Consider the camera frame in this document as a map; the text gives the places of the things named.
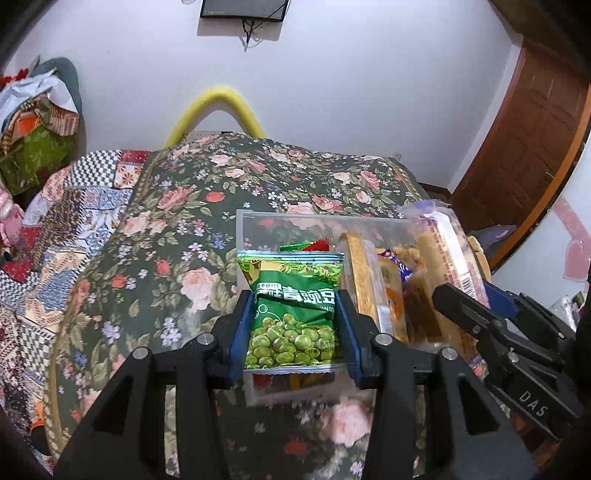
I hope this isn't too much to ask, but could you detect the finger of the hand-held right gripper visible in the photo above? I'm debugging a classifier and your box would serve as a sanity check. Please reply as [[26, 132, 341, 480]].
[[482, 281, 561, 329], [431, 282, 514, 366]]

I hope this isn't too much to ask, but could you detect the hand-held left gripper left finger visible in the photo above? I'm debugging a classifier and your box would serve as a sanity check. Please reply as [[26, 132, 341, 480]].
[[53, 291, 256, 480]]

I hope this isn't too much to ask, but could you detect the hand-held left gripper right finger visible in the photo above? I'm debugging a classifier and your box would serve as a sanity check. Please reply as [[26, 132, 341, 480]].
[[336, 290, 539, 480]]

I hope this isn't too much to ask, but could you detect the green pea snack packet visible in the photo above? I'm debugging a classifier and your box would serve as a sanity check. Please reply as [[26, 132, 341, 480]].
[[237, 249, 345, 374]]

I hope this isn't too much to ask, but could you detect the large clear biscuit bag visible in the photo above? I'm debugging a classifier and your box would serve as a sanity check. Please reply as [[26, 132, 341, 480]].
[[398, 200, 491, 370]]

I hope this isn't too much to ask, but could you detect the clear plastic storage container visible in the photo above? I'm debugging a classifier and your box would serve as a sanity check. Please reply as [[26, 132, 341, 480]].
[[235, 209, 467, 407]]

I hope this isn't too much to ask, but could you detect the brown cake packet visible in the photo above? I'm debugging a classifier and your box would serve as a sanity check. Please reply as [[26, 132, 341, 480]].
[[402, 272, 444, 344]]

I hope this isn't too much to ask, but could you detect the golden long snack packet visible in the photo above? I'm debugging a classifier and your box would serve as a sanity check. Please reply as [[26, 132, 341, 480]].
[[339, 233, 409, 342]]

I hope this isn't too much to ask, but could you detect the yellow snack packet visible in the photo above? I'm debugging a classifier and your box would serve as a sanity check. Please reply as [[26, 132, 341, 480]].
[[291, 373, 335, 393]]

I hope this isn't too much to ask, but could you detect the grey purple cloth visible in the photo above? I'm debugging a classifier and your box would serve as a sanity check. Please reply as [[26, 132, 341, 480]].
[[466, 224, 518, 252]]

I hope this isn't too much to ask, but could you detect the blue orange cake packet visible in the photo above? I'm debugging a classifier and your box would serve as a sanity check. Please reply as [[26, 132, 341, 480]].
[[376, 247, 426, 333]]

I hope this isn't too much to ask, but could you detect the red green snack packet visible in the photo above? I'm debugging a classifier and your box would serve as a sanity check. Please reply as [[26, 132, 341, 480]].
[[279, 237, 333, 254]]

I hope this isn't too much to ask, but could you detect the floral blanket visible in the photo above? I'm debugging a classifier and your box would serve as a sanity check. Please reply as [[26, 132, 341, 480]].
[[46, 134, 458, 480]]

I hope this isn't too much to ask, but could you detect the wooden door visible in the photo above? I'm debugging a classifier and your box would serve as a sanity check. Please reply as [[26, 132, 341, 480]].
[[450, 46, 591, 241]]

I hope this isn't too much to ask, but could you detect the patchwork quilt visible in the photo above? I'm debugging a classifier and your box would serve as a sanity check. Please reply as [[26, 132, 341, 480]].
[[0, 148, 153, 462]]

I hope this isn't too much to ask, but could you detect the yellow foam tube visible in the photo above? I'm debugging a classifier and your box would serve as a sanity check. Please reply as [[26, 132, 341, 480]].
[[164, 83, 267, 149]]

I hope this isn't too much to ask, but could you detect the pink plush toy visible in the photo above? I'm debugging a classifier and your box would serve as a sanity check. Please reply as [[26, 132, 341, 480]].
[[0, 189, 24, 236]]

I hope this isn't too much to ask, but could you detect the green cloth bag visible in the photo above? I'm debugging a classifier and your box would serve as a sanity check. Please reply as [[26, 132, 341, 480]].
[[0, 124, 77, 195]]

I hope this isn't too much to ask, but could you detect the pile of clothes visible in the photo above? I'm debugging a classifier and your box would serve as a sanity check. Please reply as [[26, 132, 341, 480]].
[[0, 65, 81, 153]]

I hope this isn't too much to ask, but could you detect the black monitor cable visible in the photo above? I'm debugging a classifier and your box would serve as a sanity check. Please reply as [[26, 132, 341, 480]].
[[240, 21, 264, 51]]

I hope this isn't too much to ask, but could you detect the black wall monitor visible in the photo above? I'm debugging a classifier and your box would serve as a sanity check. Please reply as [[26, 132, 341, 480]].
[[199, 0, 291, 23]]

